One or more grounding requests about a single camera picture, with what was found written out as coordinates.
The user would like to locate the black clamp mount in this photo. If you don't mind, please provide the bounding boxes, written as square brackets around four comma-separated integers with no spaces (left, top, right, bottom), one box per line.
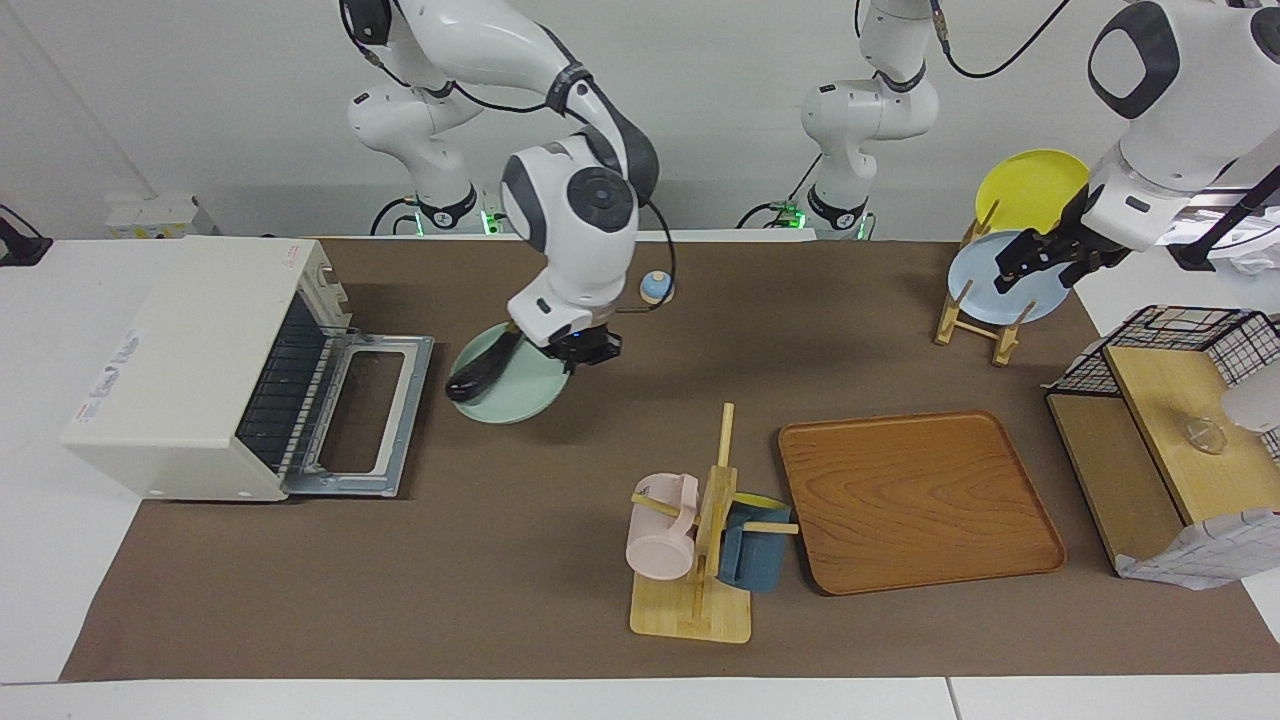
[0,205,53,267]

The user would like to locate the brown table mat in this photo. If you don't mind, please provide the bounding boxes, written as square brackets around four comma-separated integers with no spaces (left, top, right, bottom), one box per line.
[60,237,1280,683]

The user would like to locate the dark purple eggplant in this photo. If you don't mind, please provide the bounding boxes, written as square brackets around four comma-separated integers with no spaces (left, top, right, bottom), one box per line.
[445,330,524,403]

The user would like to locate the white grid pattern cloth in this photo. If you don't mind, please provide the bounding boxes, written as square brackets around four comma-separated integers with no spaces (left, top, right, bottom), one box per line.
[1115,508,1280,591]

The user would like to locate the wooden mug stand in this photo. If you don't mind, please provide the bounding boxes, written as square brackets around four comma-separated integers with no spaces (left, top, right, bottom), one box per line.
[630,403,801,644]

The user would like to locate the pale green plate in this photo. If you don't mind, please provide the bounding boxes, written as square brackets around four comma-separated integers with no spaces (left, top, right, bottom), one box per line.
[450,322,573,425]

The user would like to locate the metal oven wire rack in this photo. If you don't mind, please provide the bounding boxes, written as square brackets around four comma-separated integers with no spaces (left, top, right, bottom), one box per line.
[238,295,349,473]

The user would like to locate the light blue plate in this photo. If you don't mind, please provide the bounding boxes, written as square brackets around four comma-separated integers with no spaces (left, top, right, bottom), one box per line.
[947,231,1072,326]

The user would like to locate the white box by wall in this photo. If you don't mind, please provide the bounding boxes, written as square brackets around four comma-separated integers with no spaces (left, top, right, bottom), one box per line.
[105,195,201,240]

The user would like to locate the black base cable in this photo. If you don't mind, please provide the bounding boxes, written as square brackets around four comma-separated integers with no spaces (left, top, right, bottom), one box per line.
[369,195,421,237]
[737,155,824,230]

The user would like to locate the pink mug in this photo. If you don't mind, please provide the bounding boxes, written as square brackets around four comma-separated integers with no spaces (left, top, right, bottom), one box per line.
[626,473,701,581]

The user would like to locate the wooden plate rack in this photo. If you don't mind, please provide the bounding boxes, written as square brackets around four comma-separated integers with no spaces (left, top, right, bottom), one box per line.
[935,200,1037,368]

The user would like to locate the yellow plate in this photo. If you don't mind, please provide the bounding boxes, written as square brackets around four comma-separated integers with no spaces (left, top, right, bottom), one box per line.
[975,150,1091,237]

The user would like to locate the black slanted stand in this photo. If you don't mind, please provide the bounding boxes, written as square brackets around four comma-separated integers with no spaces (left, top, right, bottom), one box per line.
[1168,165,1280,273]

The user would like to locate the black wire basket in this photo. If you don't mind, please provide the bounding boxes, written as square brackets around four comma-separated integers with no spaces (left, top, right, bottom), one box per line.
[1055,305,1280,461]

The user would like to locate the brown wooden tray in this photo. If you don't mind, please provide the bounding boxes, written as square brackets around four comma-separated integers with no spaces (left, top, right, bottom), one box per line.
[778,410,1068,597]

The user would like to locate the white toaster oven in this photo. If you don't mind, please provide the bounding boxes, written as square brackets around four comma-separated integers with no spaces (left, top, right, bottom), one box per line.
[62,236,353,502]

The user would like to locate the oven door with handle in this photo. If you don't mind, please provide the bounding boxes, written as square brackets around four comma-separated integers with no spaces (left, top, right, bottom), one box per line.
[282,333,436,499]

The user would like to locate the white frosted cup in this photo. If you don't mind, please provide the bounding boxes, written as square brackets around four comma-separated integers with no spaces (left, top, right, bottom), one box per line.
[1222,380,1280,433]

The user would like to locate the white crumpled paper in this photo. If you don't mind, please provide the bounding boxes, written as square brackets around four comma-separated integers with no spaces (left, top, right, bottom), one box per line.
[1150,195,1280,276]

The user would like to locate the light wooden shelf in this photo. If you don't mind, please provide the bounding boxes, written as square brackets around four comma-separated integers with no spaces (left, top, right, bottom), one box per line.
[1046,345,1280,576]

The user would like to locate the blue mug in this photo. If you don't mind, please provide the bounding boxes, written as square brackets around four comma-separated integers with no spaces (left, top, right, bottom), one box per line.
[718,497,793,593]

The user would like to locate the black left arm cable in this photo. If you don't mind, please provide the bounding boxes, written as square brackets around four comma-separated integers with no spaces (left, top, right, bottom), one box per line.
[928,0,1063,80]

